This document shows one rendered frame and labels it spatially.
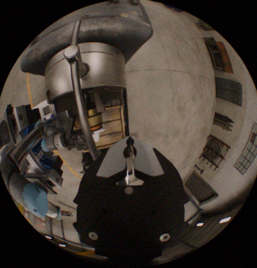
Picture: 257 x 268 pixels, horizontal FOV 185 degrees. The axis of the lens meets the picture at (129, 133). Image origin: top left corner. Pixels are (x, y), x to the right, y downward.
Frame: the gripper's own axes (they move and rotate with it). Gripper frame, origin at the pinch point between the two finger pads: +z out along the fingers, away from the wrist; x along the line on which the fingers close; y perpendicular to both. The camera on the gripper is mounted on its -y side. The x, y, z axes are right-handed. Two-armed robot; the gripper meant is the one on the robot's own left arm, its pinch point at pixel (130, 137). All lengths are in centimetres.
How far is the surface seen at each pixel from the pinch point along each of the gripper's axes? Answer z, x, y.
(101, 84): 7.2, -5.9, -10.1
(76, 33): -1.8, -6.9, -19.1
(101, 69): 7.4, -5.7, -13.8
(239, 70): 133, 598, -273
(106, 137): 38.3, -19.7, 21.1
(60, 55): 3.1, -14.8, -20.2
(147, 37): 11.4, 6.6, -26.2
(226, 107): 264, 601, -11
